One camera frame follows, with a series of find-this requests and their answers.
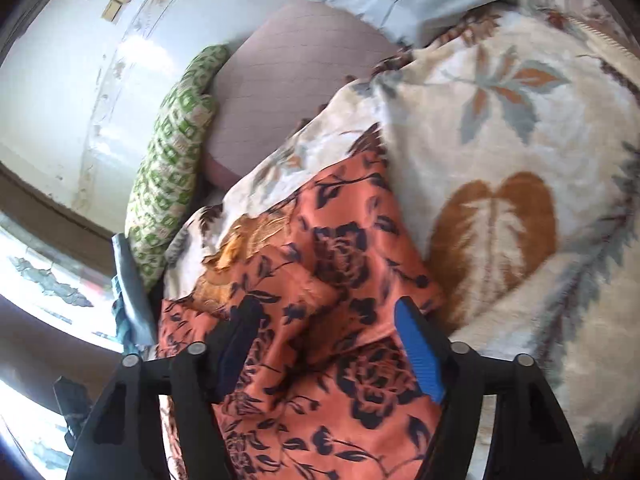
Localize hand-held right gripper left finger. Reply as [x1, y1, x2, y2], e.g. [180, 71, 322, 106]
[65, 296, 267, 480]

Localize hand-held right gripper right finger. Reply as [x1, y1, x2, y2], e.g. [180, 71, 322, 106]
[394, 296, 587, 480]

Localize orange floral garment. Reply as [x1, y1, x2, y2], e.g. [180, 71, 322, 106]
[157, 152, 447, 480]

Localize folded blue-grey cloth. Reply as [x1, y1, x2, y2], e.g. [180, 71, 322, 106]
[110, 232, 159, 355]

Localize green patterned pillow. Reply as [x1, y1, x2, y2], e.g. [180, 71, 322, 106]
[125, 44, 232, 287]

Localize cream leaf-print blanket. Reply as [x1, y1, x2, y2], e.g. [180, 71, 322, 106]
[162, 0, 640, 480]

